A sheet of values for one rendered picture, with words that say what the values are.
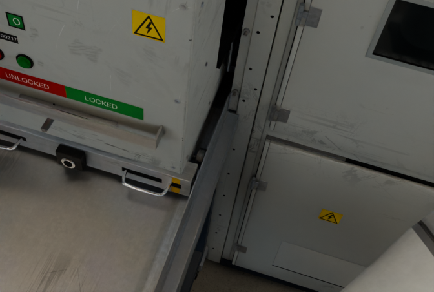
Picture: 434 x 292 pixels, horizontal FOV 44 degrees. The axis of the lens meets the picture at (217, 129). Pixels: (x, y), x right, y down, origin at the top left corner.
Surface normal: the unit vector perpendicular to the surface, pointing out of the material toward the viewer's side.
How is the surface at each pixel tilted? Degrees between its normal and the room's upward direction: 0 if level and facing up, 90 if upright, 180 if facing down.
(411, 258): 55
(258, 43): 90
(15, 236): 0
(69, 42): 90
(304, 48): 90
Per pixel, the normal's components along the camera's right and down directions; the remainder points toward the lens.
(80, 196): 0.10, -0.63
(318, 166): -0.28, 0.73
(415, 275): -0.67, -0.44
